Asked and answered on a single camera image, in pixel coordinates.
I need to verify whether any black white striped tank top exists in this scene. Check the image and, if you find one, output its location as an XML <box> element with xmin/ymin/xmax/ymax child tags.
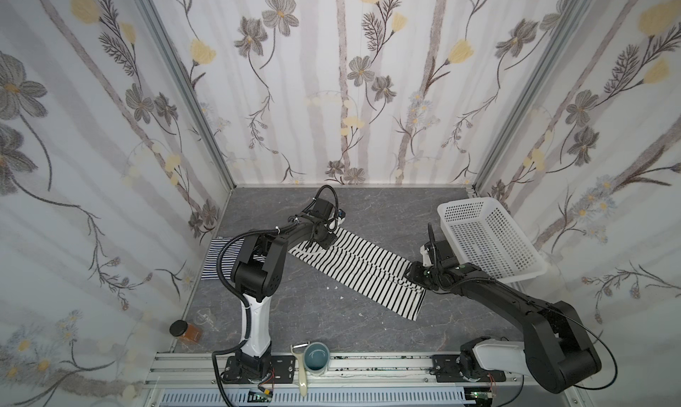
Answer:
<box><xmin>289</xmin><ymin>228</ymin><xmax>426</xmax><ymax>321</ymax></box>

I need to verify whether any blue white striped tank top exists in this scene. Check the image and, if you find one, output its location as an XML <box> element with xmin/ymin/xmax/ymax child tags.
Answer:
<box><xmin>200</xmin><ymin>235</ymin><xmax>267</xmax><ymax>281</ymax></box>

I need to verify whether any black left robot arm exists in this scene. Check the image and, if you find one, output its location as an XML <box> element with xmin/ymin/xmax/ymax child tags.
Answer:
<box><xmin>231</xmin><ymin>197</ymin><xmax>345</xmax><ymax>357</ymax></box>

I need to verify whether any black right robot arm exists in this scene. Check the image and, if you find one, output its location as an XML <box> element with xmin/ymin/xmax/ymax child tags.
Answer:
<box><xmin>404</xmin><ymin>241</ymin><xmax>602</xmax><ymax>394</ymax></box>

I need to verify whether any white plastic laundry basket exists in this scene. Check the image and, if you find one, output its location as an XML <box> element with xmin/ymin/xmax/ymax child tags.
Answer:
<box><xmin>437</xmin><ymin>198</ymin><xmax>548</xmax><ymax>285</ymax></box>

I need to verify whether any cream vegetable peeler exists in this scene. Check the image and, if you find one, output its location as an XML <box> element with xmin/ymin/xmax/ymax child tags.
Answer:
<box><xmin>290</xmin><ymin>341</ymin><xmax>310</xmax><ymax>398</ymax></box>

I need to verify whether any teal mug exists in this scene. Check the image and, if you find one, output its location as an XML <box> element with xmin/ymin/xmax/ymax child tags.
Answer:
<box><xmin>303</xmin><ymin>341</ymin><xmax>331</xmax><ymax>376</ymax></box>

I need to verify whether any spice jar with dark lid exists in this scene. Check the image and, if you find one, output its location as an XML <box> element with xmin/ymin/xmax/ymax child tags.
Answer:
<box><xmin>168</xmin><ymin>319</ymin><xmax>203</xmax><ymax>343</ymax></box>

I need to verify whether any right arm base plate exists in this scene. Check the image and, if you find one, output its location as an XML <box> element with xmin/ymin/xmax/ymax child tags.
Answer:
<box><xmin>429</xmin><ymin>354</ymin><xmax>506</xmax><ymax>383</ymax></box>

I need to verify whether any white vented cable duct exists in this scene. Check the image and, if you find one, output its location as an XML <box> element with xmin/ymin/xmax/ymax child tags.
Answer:
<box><xmin>159</xmin><ymin>387</ymin><xmax>469</xmax><ymax>407</ymax></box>

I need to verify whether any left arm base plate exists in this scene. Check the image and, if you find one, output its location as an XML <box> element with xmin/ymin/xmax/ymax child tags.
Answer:
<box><xmin>220</xmin><ymin>355</ymin><xmax>297</xmax><ymax>385</ymax></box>

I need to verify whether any aluminium frame rail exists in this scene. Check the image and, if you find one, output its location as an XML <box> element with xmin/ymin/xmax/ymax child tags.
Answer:
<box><xmin>143</xmin><ymin>350</ymin><xmax>586</xmax><ymax>392</ymax></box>

